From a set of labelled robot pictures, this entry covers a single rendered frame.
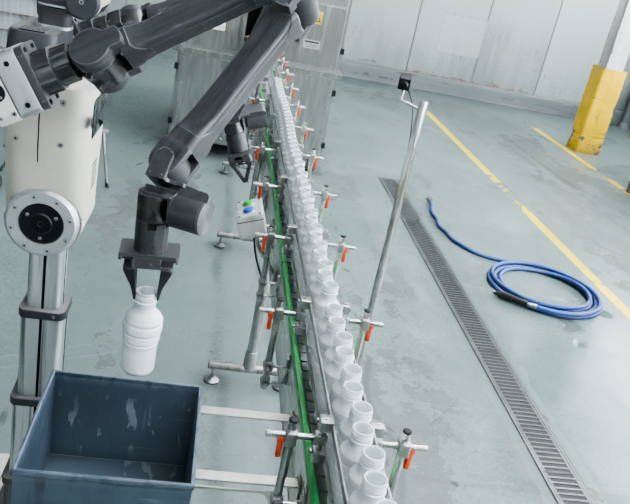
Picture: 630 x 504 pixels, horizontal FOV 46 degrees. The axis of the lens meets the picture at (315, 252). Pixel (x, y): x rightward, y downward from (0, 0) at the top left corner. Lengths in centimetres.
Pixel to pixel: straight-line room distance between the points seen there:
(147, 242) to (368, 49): 1082
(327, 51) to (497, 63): 654
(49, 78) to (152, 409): 72
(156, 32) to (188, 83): 491
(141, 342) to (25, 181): 52
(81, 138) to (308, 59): 475
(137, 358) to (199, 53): 500
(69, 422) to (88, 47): 79
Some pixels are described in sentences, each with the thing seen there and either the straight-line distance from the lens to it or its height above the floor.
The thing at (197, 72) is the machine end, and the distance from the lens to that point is 630.
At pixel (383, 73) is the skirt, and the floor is 15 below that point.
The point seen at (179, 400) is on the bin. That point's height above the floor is 91.
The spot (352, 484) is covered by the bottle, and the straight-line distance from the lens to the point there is 120.
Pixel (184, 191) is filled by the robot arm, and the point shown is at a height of 145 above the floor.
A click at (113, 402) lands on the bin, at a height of 89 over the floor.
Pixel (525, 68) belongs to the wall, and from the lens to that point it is 1272.
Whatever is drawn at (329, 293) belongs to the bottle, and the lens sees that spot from 167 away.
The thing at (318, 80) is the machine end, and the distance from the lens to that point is 633.
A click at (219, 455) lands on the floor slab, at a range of 296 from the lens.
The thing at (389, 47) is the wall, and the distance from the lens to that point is 1205.
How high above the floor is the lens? 187
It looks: 23 degrees down
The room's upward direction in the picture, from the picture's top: 12 degrees clockwise
